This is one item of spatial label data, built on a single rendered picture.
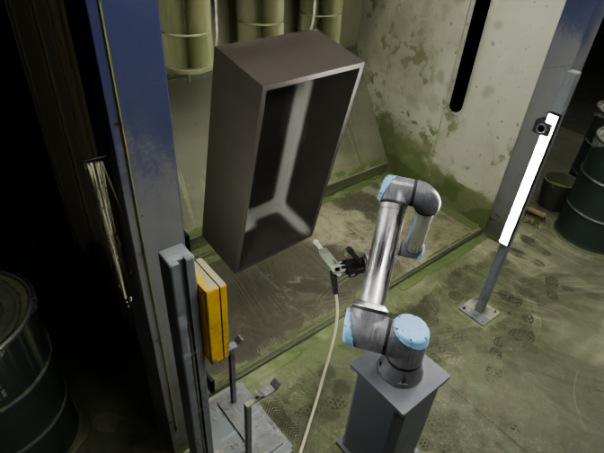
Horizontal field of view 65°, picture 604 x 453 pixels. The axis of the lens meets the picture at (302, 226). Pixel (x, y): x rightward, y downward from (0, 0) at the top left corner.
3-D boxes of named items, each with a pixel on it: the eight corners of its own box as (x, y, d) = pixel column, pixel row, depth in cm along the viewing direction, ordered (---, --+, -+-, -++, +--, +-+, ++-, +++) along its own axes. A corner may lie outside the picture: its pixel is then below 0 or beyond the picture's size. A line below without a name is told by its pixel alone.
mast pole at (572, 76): (474, 310, 323) (567, 70, 226) (477, 307, 326) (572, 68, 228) (480, 315, 320) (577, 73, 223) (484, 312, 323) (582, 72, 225)
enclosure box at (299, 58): (201, 235, 287) (214, 46, 203) (279, 202, 321) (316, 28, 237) (235, 274, 271) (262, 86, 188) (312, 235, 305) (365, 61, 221)
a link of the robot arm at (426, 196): (448, 180, 198) (423, 246, 258) (417, 173, 200) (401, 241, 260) (443, 203, 193) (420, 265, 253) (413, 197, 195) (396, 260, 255)
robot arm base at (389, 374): (431, 373, 202) (437, 359, 196) (402, 396, 192) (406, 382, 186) (398, 344, 214) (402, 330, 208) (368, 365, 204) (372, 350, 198)
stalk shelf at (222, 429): (187, 417, 165) (187, 414, 164) (242, 384, 177) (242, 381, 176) (235, 491, 146) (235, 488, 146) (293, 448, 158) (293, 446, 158)
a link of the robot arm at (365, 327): (381, 356, 186) (420, 174, 196) (337, 344, 189) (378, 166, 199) (380, 352, 200) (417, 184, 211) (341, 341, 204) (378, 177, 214)
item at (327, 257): (346, 301, 252) (341, 262, 245) (337, 303, 251) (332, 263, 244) (324, 269, 298) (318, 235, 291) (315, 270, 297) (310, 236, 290)
